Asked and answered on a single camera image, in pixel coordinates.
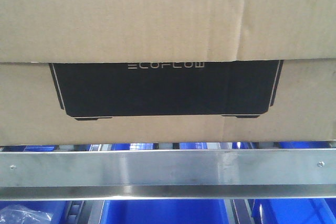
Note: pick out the right grey shelf divider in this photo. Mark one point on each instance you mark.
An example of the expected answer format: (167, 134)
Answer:
(240, 211)

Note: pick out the left grey shelf divider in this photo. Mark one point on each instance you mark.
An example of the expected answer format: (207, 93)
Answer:
(84, 211)

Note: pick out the metal shelf front rail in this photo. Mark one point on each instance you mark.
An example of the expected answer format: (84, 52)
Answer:
(151, 174)

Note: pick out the grey shelf divider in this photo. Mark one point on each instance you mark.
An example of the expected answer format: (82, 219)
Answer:
(84, 211)
(240, 211)

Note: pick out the clear plastic bag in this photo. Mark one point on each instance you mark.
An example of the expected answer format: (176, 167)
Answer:
(21, 214)

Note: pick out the brown EcoFlow cardboard box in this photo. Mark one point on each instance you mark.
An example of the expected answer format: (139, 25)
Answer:
(132, 71)

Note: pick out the right blue plastic bin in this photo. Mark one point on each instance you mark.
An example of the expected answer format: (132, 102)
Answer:
(305, 210)

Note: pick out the blue plastic bin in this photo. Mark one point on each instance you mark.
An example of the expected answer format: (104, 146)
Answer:
(305, 210)
(165, 211)
(58, 209)

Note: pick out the left blue plastic bin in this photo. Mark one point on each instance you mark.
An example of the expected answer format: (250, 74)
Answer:
(58, 209)

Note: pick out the middle blue plastic bin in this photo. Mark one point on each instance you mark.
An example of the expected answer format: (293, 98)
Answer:
(165, 211)

